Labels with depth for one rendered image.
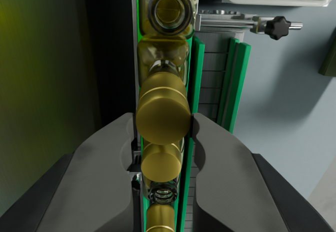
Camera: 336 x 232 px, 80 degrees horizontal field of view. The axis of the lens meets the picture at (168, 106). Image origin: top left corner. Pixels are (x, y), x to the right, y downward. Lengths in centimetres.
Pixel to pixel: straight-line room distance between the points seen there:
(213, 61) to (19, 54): 33
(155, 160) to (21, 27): 16
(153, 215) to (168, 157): 12
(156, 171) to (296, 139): 67
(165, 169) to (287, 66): 53
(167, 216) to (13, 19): 24
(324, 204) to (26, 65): 264
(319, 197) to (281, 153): 178
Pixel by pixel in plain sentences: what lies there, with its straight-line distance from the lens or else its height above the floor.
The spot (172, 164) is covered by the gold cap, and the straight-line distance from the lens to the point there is 17.
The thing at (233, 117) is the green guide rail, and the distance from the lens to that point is 39.
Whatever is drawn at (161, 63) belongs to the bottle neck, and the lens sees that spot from 19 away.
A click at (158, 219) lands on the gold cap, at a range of 26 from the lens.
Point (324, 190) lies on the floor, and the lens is 251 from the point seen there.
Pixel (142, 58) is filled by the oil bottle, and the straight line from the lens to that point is 21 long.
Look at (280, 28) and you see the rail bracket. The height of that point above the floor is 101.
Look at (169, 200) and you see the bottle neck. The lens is 24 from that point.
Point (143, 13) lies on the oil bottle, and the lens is 20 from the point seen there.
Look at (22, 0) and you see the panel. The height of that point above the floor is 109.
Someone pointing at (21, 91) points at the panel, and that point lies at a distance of 21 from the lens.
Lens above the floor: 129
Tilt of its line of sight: 63 degrees down
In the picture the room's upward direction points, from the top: 177 degrees clockwise
